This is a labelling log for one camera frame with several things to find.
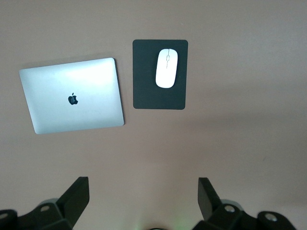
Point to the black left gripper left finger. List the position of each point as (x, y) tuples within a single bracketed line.
[(67, 210)]

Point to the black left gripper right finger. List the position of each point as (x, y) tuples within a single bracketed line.
[(216, 213)]

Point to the white computer mouse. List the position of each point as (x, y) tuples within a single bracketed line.
[(166, 74)]

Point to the black mouse pad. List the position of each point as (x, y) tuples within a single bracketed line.
[(144, 91)]

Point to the silver laptop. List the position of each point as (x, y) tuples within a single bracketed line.
[(72, 115)]

